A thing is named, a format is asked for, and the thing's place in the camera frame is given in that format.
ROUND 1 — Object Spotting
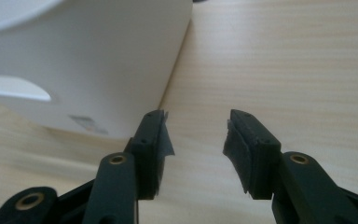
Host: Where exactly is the white plastic storage box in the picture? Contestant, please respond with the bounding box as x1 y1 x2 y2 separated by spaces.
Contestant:
0 0 194 140

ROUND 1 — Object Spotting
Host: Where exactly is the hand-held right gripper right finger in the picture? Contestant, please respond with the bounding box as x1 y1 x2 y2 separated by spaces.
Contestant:
223 109 282 200

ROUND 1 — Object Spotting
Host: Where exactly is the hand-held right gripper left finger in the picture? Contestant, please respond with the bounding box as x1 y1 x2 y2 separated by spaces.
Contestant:
125 109 175 200

